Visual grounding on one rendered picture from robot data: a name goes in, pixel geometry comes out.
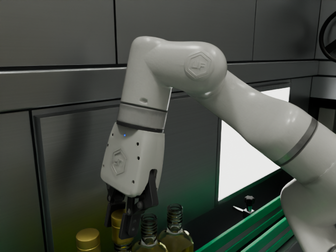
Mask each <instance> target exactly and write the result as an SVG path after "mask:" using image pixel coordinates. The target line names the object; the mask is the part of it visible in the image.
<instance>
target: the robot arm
mask: <svg viewBox="0 0 336 252"><path fill-rule="evenodd" d="M227 69H228V66H227V61H226V58H225V55H224V54H223V52H222V51H221V50H220V49H219V48H218V47H216V46H215V45H213V44H211V43H207V42H202V41H167V40H165V39H162V38H158V37H153V36H139V37H137V38H136V39H134V40H133V42H132V44H131V47H130V52H129V57H128V62H127V68H126V73H125V78H124V84H123V89H122V94H121V100H120V105H119V110H118V115H117V121H116V122H115V123H114V126H113V128H112V131H111V133H110V136H109V139H108V143H107V146H106V150H105V154H104V158H103V162H102V167H101V172H100V177H101V179H102V180H103V181H104V182H105V183H106V187H107V191H108V194H107V201H108V202H109V203H108V205H107V211H106V216H105V221H104V226H105V227H106V228H109V227H112V220H111V215H112V213H113V212H114V211H116V210H119V209H125V207H126V213H123V215H122V219H121V224H120V230H119V235H118V237H119V238H120V239H121V240H124V239H129V238H134V237H136V236H137V234H138V229H139V224H140V219H141V214H144V213H145V211H146V210H147V209H149V208H152V207H156V206H158V204H159V200H158V194H157V191H158V188H159V184H160V180H161V174H162V168H163V160H164V150H165V134H164V129H165V124H166V119H167V114H168V112H167V111H168V108H169V103H170V98H171V93H172V88H175V89H178V90H181V91H184V92H186V93H187V94H188V95H189V96H191V97H192V98H193V99H195V100H196V101H197V102H199V103H200V104H201V105H203V106H204V107H205V108H207V109H208V110H209V111H211V112H212V113H213V114H215V115H216V116H217V117H219V118H220V119H221V120H222V121H224V122H225V123H226V124H228V125H229V126H230V127H231V128H233V129H234V130H235V131H236V132H237V133H239V134H240V135H241V136H242V137H243V138H244V140H245V141H246V142H247V143H249V144H250V145H251V146H252V147H254V148H255V149H256V150H258V151H259V152H260V153H261V154H263V155H264V156H265V157H267V158H268V159H269V160H271V161H272V162H273V163H275V164H276V165H277V166H279V167H280V168H281V169H283V170H284V171H285V172H287V173H288V174H289V175H291V176H292V177H293V178H294V179H293V180H292V181H290V182H289V183H287V184H286V185H285V186H284V187H283V189H282V190H281V193H280V203H281V207H282V210H283V213H284V215H285V217H286V220H287V222H288V224H289V226H290V228H291V230H292V232H293V234H294V236H295V238H296V240H297V242H298V244H299V246H300V248H301V250H302V251H303V252H336V228H335V224H336V134H335V133H334V132H332V131H331V130H330V129H328V128H327V127H326V126H324V125H323V124H321V123H320V122H318V121H317V120H316V119H315V118H313V117H312V116H310V115H309V114H308V113H306V112H305V111H304V110H302V109H301V108H300V107H298V106H296V105H294V104H292V103H290V102H287V101H285V100H282V99H278V98H275V97H271V96H269V95H266V94H264V93H262V92H260V91H258V90H256V89H254V88H252V87H251V86H249V85H247V84H246V83H244V82H243V81H242V80H240V79H239V78H237V77H236V76H235V75H233V74H232V73H231V72H229V71H228V70H227ZM125 196H127V205H126V202H125V201H123V200H124V199H125ZM137 198H139V199H138V202H137V203H135V199H137Z"/></svg>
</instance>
